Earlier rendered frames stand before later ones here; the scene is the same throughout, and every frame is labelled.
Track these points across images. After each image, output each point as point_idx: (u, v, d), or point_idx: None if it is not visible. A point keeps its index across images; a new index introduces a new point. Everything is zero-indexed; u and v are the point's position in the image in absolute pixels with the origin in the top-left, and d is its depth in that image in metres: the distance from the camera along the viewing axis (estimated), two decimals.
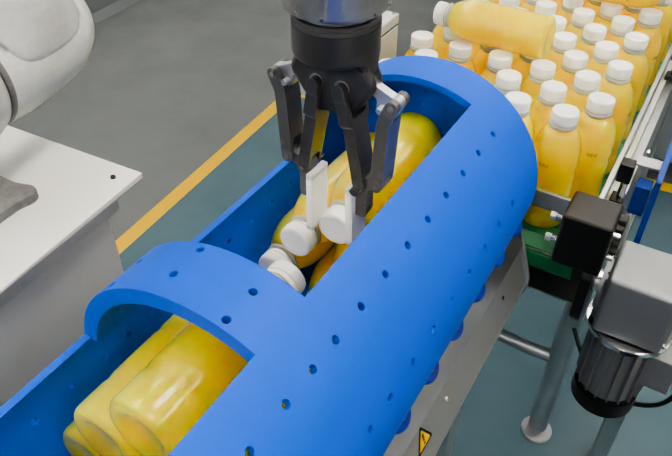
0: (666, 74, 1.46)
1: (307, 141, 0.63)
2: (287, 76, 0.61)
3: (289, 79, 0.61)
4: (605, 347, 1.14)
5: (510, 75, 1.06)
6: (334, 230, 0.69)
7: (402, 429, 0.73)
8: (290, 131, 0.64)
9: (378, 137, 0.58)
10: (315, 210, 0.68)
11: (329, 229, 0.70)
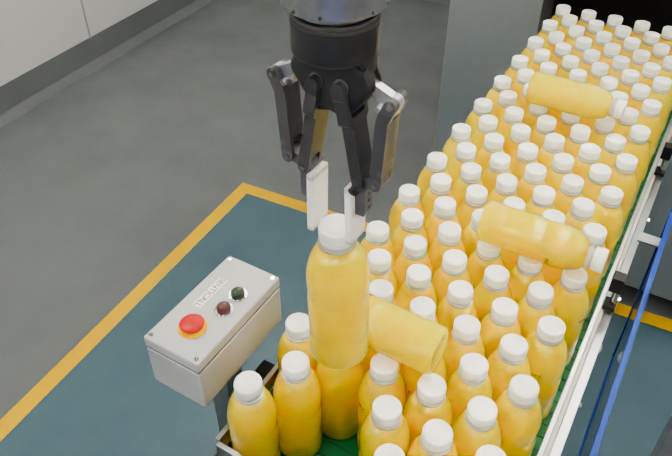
0: (604, 303, 1.28)
1: (307, 141, 0.63)
2: (286, 76, 0.61)
3: (288, 79, 0.61)
4: None
5: (388, 409, 0.87)
6: (336, 226, 0.69)
7: None
8: (290, 131, 0.64)
9: (377, 136, 0.58)
10: (316, 210, 0.68)
11: (330, 225, 0.69)
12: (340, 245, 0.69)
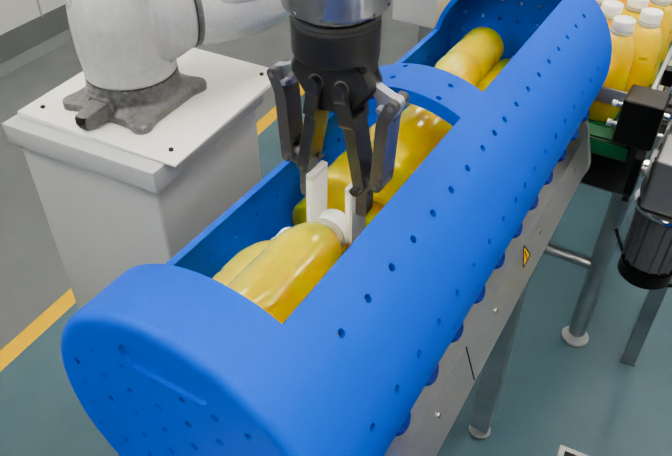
0: None
1: (307, 141, 0.63)
2: (287, 76, 0.61)
3: (289, 79, 0.61)
4: (650, 224, 1.39)
5: None
6: None
7: (517, 234, 0.98)
8: (290, 131, 0.64)
9: (378, 137, 0.58)
10: (315, 210, 0.68)
11: None
12: None
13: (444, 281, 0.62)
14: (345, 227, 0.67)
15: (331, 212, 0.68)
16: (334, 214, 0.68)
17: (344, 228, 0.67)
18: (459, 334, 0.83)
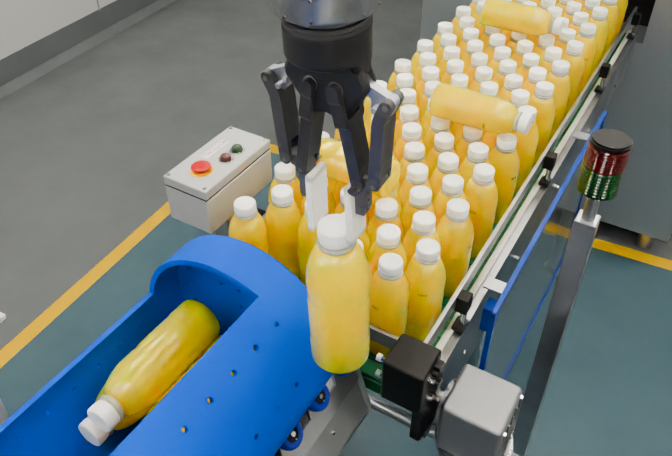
0: (540, 180, 1.54)
1: (304, 143, 0.63)
2: (281, 79, 0.61)
3: (283, 82, 0.61)
4: None
5: None
6: None
7: None
8: (287, 134, 0.64)
9: (374, 137, 0.58)
10: (316, 211, 0.68)
11: None
12: None
13: None
14: (344, 244, 0.68)
15: (323, 240, 0.68)
16: (327, 242, 0.68)
17: (344, 244, 0.68)
18: None
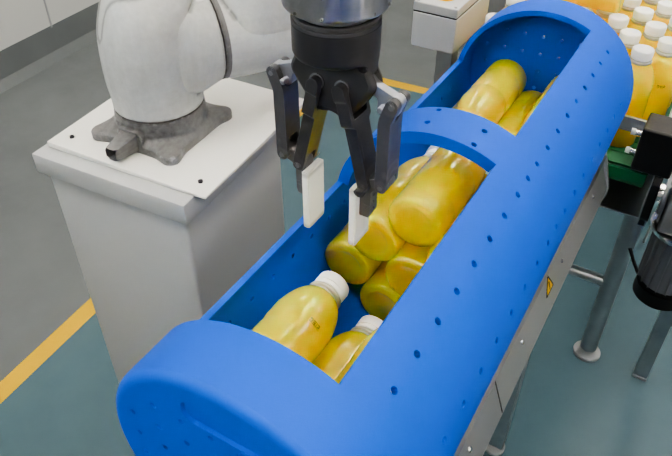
0: None
1: (304, 139, 0.63)
2: (286, 75, 0.61)
3: (288, 78, 0.61)
4: (666, 247, 1.40)
5: None
6: None
7: None
8: (287, 129, 0.64)
9: (380, 137, 0.58)
10: (312, 208, 0.68)
11: None
12: None
13: (485, 331, 0.64)
14: None
15: None
16: (563, 40, 1.29)
17: None
18: None
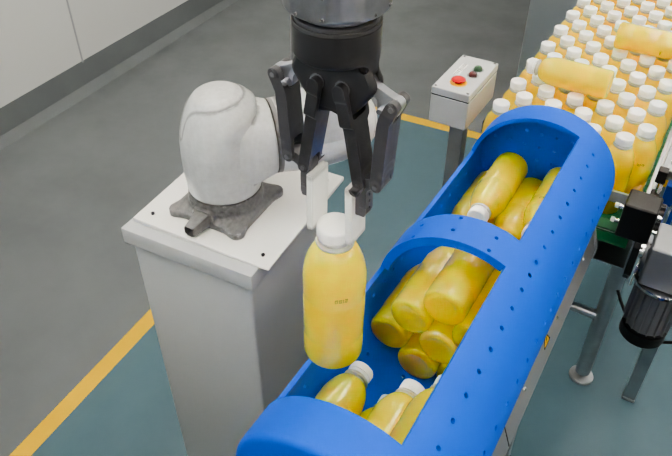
0: None
1: (307, 141, 0.63)
2: (287, 76, 0.61)
3: (289, 79, 0.61)
4: (646, 296, 1.65)
5: (585, 111, 1.57)
6: (553, 102, 1.60)
7: None
8: (290, 131, 0.64)
9: (378, 137, 0.58)
10: (315, 210, 0.68)
11: (551, 102, 1.60)
12: None
13: (499, 398, 0.89)
14: None
15: None
16: None
17: None
18: None
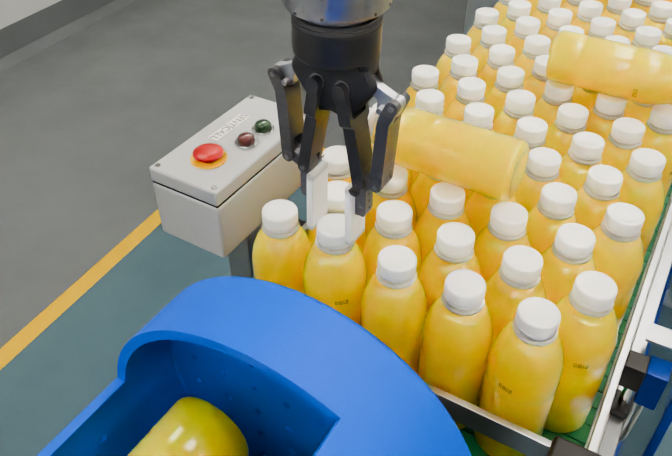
0: None
1: (307, 141, 0.63)
2: (287, 76, 0.61)
3: (289, 79, 0.61)
4: None
5: (458, 236, 0.69)
6: (394, 211, 0.73)
7: None
8: (290, 131, 0.64)
9: (378, 137, 0.58)
10: (315, 210, 0.68)
11: (388, 210, 0.73)
12: (398, 229, 0.72)
13: None
14: (406, 278, 0.66)
15: (385, 273, 0.66)
16: (389, 276, 0.66)
17: (406, 278, 0.66)
18: None
